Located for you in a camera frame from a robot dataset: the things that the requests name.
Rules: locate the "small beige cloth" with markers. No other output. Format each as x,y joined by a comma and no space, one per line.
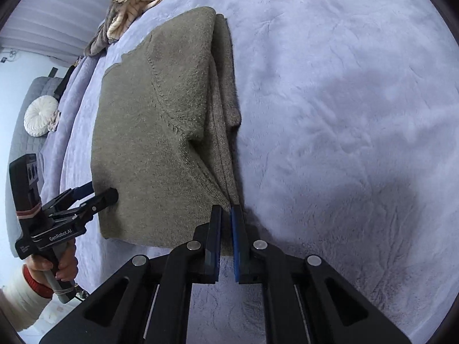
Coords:
54,122

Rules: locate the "grey brown knit garment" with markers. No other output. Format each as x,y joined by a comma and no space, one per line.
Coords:
102,36

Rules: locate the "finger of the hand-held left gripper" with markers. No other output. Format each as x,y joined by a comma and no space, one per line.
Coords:
96,202
80,190

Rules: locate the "person's left hand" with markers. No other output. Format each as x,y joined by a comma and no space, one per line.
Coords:
66,261

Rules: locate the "lavender plush blanket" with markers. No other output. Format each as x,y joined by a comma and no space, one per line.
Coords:
322,114

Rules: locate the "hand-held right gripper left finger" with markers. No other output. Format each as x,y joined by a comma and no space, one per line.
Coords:
214,238

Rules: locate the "pale curtain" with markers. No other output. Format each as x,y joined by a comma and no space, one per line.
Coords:
53,18

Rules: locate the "black flat object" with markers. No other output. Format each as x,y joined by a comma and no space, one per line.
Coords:
62,80

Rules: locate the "round white pillow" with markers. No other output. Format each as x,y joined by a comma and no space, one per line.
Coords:
40,115

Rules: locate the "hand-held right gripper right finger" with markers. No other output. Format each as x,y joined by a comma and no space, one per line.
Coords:
236,238

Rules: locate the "olive brown knit sweater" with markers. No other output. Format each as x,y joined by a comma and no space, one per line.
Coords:
150,132

